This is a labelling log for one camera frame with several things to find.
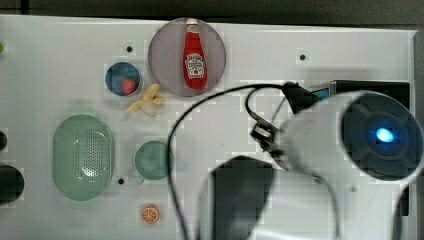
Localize black toaster oven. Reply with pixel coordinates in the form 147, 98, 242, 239
309, 80, 410, 102

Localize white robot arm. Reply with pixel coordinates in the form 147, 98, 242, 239
195, 91, 423, 240

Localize red ketchup bottle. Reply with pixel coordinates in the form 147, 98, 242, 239
183, 18, 208, 89

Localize peeled banana toy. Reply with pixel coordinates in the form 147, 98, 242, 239
125, 84, 166, 117

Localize green cup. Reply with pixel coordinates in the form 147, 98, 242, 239
134, 141, 175, 185

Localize pink round plate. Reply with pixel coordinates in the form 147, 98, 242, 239
148, 18, 226, 97

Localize red strawberry in bowl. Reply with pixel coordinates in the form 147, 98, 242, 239
121, 79, 139, 95

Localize blue bowl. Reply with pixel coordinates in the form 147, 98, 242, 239
105, 62, 142, 96

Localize orange slice toy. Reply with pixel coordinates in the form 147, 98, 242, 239
141, 205, 160, 224

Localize green perforated basket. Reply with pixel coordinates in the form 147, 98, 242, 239
52, 114, 115, 201

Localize large black cylinder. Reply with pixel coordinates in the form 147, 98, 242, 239
0, 165, 25, 205

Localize small black cylinder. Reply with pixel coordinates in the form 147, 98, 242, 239
0, 131, 7, 151

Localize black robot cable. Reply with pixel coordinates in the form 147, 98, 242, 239
166, 82, 301, 240

